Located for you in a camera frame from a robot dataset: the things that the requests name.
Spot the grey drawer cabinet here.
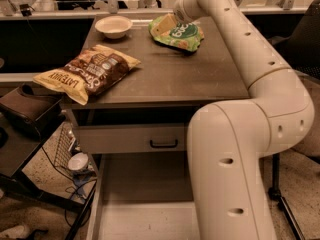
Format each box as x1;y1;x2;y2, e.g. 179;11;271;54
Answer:
60;12;251;240

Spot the white paper bowl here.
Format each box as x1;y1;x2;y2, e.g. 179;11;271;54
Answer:
95;16;133;39

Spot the top drawer with black handle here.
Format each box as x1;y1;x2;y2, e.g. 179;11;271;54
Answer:
73;124;186;154

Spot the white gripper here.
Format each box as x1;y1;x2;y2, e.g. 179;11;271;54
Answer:
150;0;200;37

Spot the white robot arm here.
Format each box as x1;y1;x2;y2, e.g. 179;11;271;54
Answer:
173;0;314;240

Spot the yellow brown chip bag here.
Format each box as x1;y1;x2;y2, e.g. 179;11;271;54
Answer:
33;45;140;105

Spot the white round container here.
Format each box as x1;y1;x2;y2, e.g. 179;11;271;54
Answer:
67;152;89;174

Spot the open middle drawer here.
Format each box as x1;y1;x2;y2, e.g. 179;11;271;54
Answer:
86;152;200;240

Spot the black floor cable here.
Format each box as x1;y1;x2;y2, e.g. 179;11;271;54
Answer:
39;146;98;228

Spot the beige office chair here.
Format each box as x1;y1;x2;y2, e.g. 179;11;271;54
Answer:
268;0;320;240

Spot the wire basket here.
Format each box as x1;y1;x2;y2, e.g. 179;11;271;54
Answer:
53;123;76;177

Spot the dark side table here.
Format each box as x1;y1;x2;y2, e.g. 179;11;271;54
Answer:
0;114;96;240

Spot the green rice chip bag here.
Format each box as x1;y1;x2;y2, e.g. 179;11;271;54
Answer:
148;20;204;52

